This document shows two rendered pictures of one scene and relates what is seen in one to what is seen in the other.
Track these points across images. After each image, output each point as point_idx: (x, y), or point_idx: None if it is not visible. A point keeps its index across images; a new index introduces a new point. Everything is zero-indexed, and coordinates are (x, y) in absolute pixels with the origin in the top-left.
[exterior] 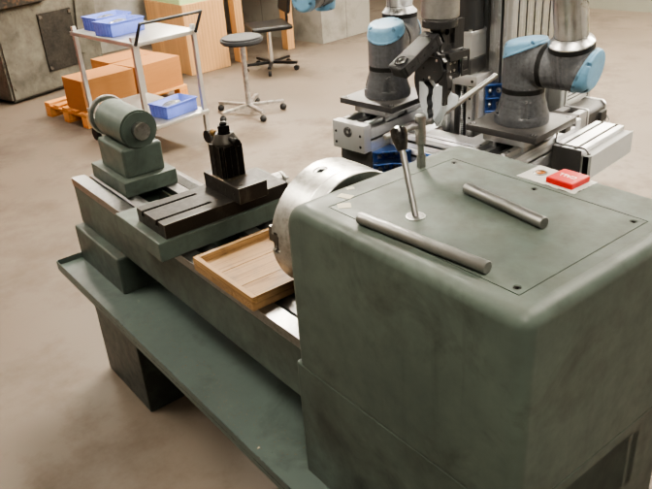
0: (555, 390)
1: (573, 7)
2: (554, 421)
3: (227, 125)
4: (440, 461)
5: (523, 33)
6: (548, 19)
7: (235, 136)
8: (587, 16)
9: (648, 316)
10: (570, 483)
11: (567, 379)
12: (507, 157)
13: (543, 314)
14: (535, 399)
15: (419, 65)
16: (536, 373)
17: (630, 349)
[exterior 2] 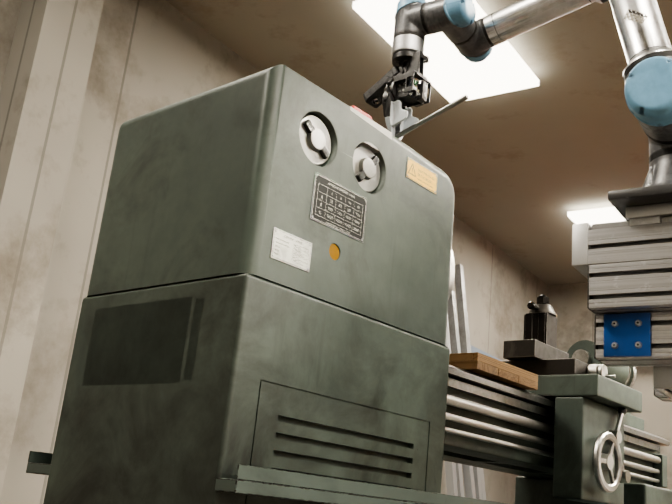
0: (126, 185)
1: (619, 25)
2: (122, 215)
3: (542, 296)
4: None
5: None
6: None
7: (545, 307)
8: (639, 29)
9: (212, 152)
10: (127, 303)
11: (135, 180)
12: (584, 223)
13: (129, 120)
14: (112, 184)
15: (375, 90)
16: (115, 161)
17: (192, 180)
